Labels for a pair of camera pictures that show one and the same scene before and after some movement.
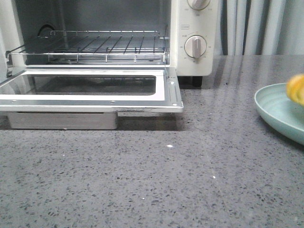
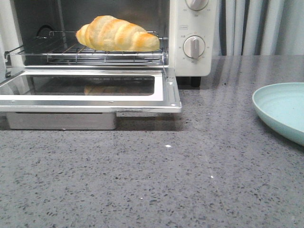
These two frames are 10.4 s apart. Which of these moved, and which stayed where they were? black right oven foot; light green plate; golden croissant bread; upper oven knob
Moved: golden croissant bread
Stayed: light green plate; black right oven foot; upper oven knob
